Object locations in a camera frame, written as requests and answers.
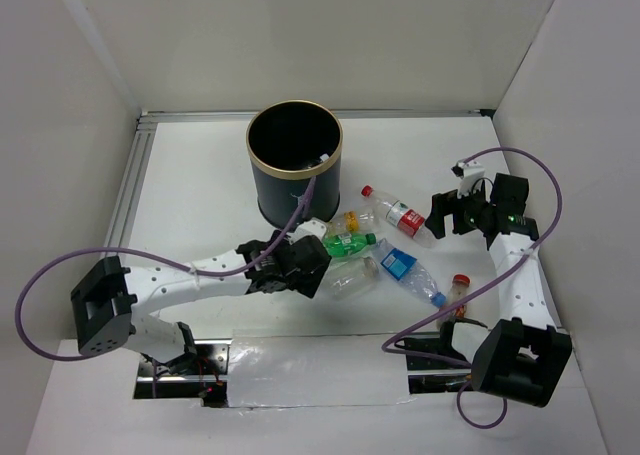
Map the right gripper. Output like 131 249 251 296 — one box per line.
425 179 496 239

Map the red label water bottle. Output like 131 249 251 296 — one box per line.
361 185 435 248

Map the blue label water bottle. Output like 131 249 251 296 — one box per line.
372 238 447 308

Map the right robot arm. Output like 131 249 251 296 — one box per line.
425 165 572 407

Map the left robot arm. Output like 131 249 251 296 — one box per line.
71 234 331 374

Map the dark green round bin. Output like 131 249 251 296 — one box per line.
246 100 344 228

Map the green bottle with cap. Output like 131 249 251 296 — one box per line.
323 232 377 259

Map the clear plastic jar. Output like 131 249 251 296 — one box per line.
322 256 379 301

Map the small yellow cap bottle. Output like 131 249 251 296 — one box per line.
327 208 379 236

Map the red cap drink bottle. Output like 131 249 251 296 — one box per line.
436 274 471 329

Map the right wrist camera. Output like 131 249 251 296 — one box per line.
451 160 485 199

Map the aluminium frame rail back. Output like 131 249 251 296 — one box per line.
139 107 496 122

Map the aluminium frame rail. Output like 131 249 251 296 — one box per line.
104 114 158 247
139 107 496 122

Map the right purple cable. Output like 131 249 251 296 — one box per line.
382 147 564 430

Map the purple cable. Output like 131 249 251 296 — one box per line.
13 177 319 364
382 147 564 430

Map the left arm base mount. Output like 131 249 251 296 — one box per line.
133 339 232 408

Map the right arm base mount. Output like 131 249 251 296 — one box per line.
394 318 488 395

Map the aluminium frame rail left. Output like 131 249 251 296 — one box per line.
104 114 158 247

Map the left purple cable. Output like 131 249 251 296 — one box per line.
13 177 319 364

